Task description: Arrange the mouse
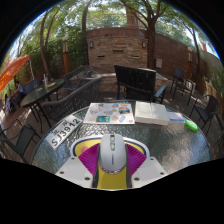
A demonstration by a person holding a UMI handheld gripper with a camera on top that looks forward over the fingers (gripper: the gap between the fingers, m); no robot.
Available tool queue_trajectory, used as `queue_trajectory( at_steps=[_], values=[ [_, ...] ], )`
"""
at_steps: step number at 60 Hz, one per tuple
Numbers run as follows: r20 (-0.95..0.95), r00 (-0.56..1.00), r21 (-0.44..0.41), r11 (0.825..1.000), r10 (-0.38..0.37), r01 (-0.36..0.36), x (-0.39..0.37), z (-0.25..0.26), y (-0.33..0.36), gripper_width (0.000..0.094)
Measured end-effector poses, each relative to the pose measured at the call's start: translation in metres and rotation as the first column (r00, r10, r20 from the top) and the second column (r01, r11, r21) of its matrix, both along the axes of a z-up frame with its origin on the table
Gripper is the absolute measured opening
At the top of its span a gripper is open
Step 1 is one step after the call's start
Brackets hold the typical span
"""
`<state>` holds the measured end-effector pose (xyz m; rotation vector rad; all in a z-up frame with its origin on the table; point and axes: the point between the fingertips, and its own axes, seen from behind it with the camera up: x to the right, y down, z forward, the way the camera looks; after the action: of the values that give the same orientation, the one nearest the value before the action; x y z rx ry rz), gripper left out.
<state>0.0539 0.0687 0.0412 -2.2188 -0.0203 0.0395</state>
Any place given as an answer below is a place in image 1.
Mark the white wall box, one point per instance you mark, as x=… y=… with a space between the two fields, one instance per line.
x=159 y=63

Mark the black metal mesh chair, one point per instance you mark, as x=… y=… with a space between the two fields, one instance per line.
x=181 y=83
x=208 y=111
x=21 y=140

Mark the clear drink cup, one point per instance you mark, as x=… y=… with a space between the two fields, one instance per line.
x=45 y=80

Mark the blue patio chair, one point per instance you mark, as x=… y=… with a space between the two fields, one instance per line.
x=30 y=86

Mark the orange patio umbrella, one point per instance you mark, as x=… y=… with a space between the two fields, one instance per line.
x=11 y=70

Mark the open white book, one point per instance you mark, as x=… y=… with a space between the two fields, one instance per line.
x=151 y=113

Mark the dark wicker armchair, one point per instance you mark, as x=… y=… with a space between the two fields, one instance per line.
x=76 y=100
x=78 y=75

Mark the yellow duck mouse pad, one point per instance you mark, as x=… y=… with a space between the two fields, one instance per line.
x=111 y=181

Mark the person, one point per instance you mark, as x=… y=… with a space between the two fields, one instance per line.
x=19 y=88
x=8 y=101

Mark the white license plate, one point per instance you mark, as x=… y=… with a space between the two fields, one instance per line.
x=63 y=131

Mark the wooden lamp post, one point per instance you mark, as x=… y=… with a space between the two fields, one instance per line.
x=65 y=53
x=190 y=63

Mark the white computer mouse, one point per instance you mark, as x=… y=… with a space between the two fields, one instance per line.
x=112 y=153

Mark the black slatted bench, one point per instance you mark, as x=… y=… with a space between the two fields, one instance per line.
x=135 y=80

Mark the green plastic tube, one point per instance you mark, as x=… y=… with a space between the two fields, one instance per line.
x=191 y=125

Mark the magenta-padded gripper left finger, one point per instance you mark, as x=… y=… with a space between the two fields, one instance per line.
x=75 y=171

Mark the round dark glass side table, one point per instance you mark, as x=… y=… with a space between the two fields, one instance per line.
x=41 y=91

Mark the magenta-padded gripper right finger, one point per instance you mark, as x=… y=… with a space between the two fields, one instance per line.
x=148 y=170

